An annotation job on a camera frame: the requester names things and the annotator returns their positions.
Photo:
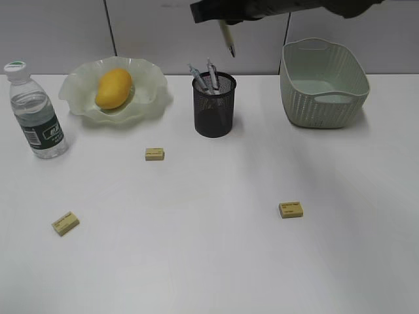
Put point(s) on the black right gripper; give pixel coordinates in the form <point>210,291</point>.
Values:
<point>236,11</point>

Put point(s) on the translucent green wavy plate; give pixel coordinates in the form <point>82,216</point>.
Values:
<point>149,94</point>

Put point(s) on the clear water bottle green label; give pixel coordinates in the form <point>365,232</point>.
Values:
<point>34,112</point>

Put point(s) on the yellow mango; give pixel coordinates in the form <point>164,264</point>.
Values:
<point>114,89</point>

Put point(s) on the blue and white pen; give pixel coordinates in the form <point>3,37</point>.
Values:
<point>198,78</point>

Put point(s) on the grey and white pen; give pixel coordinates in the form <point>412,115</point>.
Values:
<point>213,77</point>

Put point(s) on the yellow eraser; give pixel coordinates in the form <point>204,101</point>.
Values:
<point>154,154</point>
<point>291,209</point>
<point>65,223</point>

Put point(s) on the beige and white pen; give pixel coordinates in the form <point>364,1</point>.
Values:
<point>227,37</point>

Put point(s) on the black mesh pen holder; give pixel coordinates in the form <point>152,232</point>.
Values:
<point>213,114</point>

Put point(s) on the pale green woven basket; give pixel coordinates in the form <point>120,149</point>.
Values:
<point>322,84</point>

